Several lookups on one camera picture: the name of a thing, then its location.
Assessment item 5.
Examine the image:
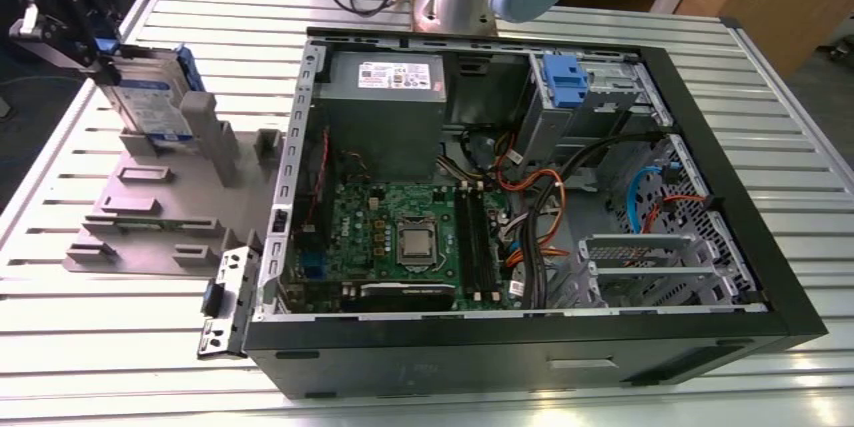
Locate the hard disk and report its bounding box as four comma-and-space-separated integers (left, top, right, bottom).
92, 36, 201, 146

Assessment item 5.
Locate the silver disk bay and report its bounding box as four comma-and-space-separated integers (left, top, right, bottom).
576, 234, 743, 309

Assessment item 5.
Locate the grey parts rack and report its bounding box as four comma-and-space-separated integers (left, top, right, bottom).
63, 91, 289, 276

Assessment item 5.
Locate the green RAM stick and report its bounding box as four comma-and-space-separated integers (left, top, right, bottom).
116, 216, 225, 232

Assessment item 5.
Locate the black case fan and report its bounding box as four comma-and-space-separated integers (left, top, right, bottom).
292, 111, 335, 253

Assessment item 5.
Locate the grey power supply unit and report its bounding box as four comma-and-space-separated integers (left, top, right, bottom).
311, 51, 450, 183

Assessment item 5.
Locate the green motherboard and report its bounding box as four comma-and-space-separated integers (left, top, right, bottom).
283, 180, 530, 313

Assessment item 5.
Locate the silver CPU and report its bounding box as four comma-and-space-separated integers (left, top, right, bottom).
398, 227, 440, 257

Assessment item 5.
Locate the CPU socket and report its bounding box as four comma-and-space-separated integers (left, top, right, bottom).
391, 215, 447, 274

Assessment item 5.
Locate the black graphics card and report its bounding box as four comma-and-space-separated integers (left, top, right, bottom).
338, 280, 460, 314

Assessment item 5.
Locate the silver optical drive cage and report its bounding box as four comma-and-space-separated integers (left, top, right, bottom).
518, 50, 670, 171

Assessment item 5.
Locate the black RAM slot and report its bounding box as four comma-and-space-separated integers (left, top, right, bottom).
455, 180, 487, 306
470, 180, 506, 304

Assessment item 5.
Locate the blue plastic drive latch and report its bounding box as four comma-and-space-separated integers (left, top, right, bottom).
542, 53, 594, 111

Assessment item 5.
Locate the black open PC case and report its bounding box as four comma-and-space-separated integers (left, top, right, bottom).
239, 24, 830, 401

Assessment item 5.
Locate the wooden cabinet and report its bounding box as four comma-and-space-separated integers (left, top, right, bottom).
674, 0, 854, 79

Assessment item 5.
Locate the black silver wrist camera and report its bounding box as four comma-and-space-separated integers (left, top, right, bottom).
7, 1, 52, 43

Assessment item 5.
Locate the red black twisted wire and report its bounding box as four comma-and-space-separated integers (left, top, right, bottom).
311, 125, 334, 231

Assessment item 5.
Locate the silver hinged slot bracket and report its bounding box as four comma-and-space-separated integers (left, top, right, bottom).
196, 245, 267, 361

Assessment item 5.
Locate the yellow black wire bundle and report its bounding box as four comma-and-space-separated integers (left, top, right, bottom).
436, 154, 486, 183

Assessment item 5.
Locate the orange power wire bundle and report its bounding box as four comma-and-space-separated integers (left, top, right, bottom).
496, 169, 570, 268

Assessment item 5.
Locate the blue data wire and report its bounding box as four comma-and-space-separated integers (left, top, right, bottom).
624, 160, 683, 237

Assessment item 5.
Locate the orange red power wire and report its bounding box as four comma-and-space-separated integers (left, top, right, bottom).
655, 193, 710, 221

